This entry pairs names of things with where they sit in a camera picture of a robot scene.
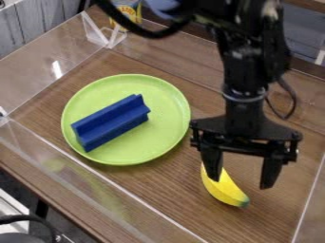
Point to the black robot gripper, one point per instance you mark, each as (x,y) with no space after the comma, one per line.
(243,131)

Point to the yellow labelled tin can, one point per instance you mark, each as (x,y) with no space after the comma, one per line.
(130,8)

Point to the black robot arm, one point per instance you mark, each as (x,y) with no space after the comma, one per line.
(247,29)

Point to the lime green plate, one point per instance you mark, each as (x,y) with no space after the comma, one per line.
(151,139)

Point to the blue foam block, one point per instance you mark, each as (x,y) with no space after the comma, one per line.
(111,122)

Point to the yellow toy banana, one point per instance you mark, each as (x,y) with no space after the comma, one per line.
(225,190)

